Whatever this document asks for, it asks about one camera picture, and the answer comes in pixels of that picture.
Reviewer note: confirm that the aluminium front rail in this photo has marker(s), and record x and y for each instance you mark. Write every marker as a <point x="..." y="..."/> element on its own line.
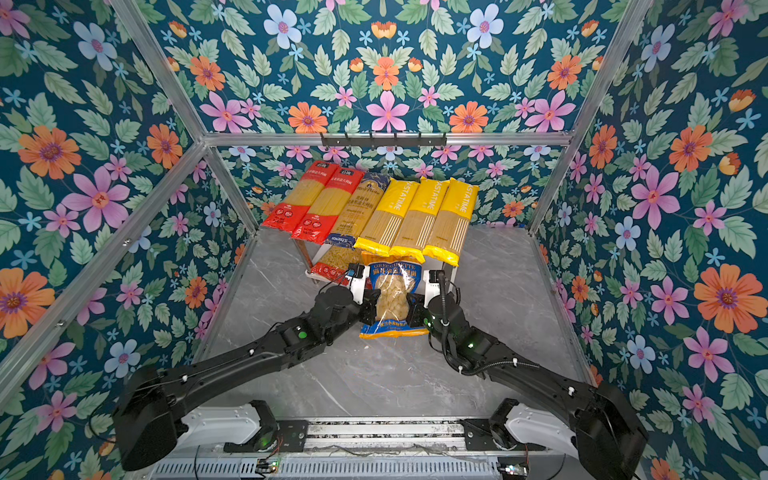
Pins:
<point x="384" y="435"/>

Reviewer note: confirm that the red spaghetti bag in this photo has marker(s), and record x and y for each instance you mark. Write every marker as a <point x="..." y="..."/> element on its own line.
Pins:
<point x="322" y="215"/>
<point x="287" y="215"/>

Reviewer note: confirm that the amber blue spaghetti bag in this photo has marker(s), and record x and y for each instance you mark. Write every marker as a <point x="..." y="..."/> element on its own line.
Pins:
<point x="358" y="210"/>

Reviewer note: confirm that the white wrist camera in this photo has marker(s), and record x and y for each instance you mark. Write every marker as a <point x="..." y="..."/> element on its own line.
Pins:
<point x="432" y="285"/>
<point x="357" y="275"/>

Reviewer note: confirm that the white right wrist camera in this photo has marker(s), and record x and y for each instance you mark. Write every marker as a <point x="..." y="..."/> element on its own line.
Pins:
<point x="432" y="285"/>

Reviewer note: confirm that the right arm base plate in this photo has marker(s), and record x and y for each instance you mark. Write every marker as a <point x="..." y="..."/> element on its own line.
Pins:
<point x="478" y="436"/>

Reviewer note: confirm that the black hook rail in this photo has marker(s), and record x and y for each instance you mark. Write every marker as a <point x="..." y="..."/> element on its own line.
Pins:
<point x="371" y="140"/>

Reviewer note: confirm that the red macaroni bag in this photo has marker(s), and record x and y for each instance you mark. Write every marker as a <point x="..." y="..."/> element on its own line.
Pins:
<point x="334" y="264"/>

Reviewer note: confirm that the blue orange pasta bag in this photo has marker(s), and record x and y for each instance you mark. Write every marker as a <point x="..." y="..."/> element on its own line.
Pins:
<point x="397" y="279"/>

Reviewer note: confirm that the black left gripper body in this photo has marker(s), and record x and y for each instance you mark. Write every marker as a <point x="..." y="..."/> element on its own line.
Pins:
<point x="366" y="310"/>

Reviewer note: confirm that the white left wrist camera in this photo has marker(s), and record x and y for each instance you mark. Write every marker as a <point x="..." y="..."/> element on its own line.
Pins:
<point x="357" y="275"/>

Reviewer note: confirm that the yellow Pastatime spaghetti bag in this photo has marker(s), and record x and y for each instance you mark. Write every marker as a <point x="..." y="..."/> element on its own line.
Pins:
<point x="382" y="228"/>

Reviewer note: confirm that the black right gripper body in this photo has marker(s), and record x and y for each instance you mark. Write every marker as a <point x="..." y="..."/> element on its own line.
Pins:
<point x="420" y="317"/>

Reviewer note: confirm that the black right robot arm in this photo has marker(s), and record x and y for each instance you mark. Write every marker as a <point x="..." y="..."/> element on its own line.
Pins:
<point x="595" y="424"/>

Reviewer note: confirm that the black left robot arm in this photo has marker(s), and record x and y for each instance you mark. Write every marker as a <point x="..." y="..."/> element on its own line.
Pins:
<point x="148" y="418"/>

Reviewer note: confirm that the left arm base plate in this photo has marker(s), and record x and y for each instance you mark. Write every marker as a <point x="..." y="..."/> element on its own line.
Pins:
<point x="283" y="436"/>

